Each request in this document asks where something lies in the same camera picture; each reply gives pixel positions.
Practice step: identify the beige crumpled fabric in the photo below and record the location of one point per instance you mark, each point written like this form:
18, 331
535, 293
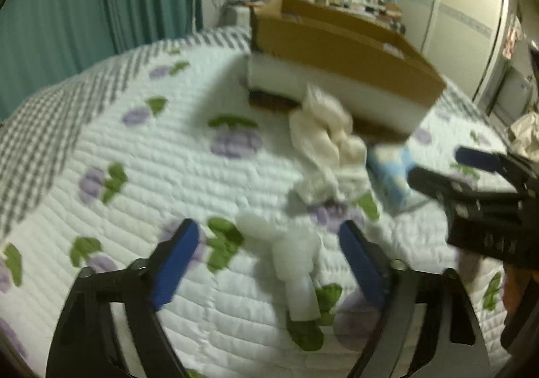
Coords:
525, 134

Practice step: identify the white quilt with purple flowers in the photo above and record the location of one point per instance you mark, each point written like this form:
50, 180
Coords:
168, 167

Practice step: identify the white sliding wardrobe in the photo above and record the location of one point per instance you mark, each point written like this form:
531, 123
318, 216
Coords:
454, 3

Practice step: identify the cream cloth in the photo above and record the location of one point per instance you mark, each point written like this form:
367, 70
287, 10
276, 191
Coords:
322, 142

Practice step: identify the brown cardboard box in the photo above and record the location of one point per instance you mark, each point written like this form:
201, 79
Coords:
337, 45

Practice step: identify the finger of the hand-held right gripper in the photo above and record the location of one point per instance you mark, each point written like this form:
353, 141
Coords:
433, 183
476, 158

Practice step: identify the white sock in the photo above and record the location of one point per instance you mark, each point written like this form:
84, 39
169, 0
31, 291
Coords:
290, 260

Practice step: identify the light blue soft pouch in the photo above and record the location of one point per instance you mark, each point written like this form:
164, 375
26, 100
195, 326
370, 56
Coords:
393, 176

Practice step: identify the cluttered dressing table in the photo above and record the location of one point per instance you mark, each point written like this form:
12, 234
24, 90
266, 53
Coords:
370, 7

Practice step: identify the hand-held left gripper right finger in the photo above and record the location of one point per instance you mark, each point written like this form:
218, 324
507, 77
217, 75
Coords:
363, 266

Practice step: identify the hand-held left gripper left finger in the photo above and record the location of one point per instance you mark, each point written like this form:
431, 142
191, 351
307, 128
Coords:
179, 260

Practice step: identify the pink wall hanging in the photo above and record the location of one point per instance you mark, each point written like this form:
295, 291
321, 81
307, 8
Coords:
510, 39

